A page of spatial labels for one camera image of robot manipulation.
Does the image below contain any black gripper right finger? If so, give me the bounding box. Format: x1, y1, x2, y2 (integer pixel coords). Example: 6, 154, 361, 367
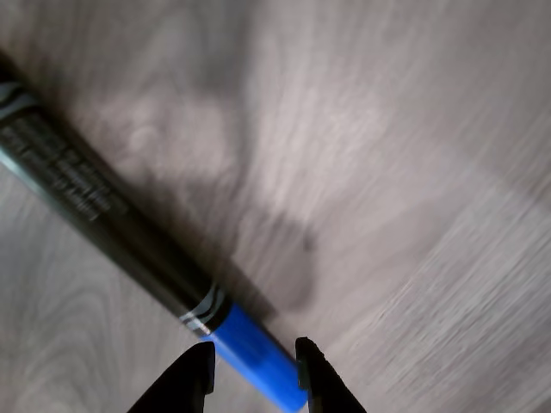
294, 336, 367, 413

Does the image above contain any black pen with blue cap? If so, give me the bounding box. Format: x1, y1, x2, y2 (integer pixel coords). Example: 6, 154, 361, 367
0, 49, 310, 413

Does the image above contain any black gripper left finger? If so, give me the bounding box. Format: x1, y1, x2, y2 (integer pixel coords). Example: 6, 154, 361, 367
127, 342, 216, 413

